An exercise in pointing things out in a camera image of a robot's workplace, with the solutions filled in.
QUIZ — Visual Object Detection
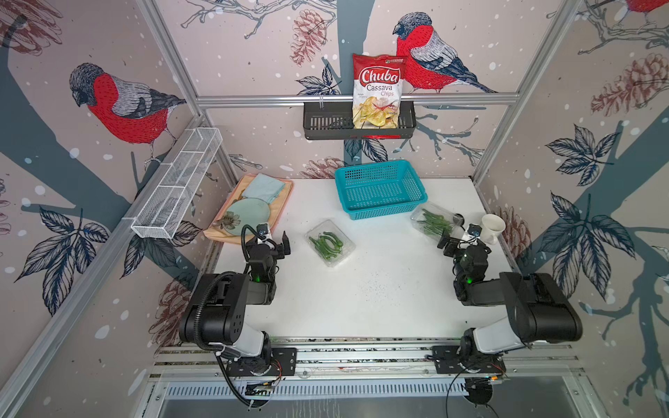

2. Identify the clear clamshell container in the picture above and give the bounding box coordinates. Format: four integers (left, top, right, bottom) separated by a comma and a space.
305, 219, 356, 268
410, 201, 465, 241

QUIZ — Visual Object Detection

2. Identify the teal plastic basket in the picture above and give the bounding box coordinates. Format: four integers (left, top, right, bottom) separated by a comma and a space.
334, 160, 428, 220

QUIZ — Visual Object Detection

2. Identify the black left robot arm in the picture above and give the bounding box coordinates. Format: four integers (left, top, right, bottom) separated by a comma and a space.
179, 234, 296, 377

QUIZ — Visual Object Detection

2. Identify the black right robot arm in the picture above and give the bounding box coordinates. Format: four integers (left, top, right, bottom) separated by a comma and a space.
430, 231, 583, 374

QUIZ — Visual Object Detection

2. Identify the green ceramic plate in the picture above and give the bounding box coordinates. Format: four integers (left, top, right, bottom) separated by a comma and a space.
218, 199, 271, 236

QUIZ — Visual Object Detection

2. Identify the white mug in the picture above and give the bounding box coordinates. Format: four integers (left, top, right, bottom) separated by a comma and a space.
480, 214, 506, 245

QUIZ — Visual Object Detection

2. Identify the orange tray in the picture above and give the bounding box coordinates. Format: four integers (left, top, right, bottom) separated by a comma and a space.
203, 174, 294, 245

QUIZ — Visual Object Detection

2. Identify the light green folded cloth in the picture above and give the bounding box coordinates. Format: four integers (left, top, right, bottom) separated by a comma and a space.
242, 173, 286, 205

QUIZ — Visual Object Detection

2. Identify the red cassava chips bag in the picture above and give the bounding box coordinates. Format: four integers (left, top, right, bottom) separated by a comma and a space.
352, 54, 406, 130

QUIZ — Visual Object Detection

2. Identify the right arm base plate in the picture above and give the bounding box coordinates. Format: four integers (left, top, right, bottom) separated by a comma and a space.
425, 345, 506, 376

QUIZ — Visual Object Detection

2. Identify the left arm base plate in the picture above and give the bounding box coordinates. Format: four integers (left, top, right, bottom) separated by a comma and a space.
226, 348, 297, 378

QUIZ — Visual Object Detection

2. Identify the white wire wall shelf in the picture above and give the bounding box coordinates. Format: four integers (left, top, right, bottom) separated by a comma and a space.
131, 127, 222, 240

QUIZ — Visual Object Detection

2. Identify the black wall basket shelf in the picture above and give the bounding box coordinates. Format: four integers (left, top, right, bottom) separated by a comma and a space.
302, 102, 416, 140

